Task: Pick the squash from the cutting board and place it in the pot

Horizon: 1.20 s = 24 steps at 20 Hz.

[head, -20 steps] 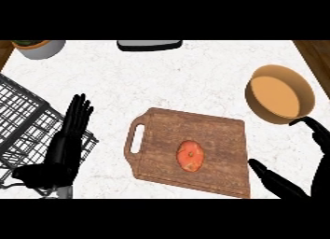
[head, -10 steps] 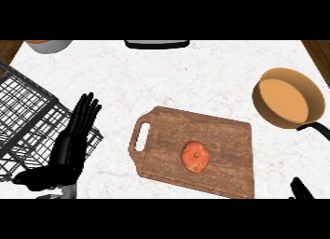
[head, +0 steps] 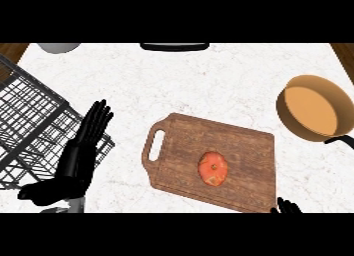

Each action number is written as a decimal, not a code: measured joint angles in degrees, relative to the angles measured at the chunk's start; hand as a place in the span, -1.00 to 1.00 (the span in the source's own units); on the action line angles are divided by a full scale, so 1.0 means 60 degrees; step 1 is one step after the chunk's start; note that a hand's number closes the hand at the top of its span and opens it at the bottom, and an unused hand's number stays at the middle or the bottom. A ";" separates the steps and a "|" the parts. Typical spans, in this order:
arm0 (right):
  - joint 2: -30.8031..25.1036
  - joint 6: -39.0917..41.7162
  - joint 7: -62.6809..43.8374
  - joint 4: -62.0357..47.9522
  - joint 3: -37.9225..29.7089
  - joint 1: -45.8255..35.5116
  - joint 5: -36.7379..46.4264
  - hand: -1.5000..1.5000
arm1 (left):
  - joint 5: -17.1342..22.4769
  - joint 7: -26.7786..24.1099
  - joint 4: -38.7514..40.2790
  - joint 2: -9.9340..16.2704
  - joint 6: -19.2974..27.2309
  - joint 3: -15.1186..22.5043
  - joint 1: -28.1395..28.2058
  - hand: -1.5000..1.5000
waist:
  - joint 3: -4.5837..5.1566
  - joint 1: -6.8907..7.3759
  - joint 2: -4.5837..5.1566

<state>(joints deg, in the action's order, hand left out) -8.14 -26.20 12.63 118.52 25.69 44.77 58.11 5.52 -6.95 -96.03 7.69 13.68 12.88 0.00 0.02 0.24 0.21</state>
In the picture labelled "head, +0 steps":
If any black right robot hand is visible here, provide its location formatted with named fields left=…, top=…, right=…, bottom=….
left=269, top=196, right=304, bottom=214

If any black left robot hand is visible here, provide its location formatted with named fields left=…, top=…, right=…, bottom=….
left=16, top=98, right=115, bottom=207

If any orange squash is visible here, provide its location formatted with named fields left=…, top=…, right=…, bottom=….
left=198, top=151, right=230, bottom=187

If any brown wooden cutting board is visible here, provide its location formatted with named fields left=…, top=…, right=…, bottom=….
left=140, top=112, right=278, bottom=214

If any grey round bowl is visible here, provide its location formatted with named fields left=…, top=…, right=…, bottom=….
left=36, top=42, right=83, bottom=55

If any grey wire basket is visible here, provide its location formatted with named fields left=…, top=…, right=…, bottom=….
left=0, top=45, right=117, bottom=190

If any copper pot with black handle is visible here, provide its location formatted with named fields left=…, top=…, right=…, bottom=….
left=275, top=74, right=354, bottom=163

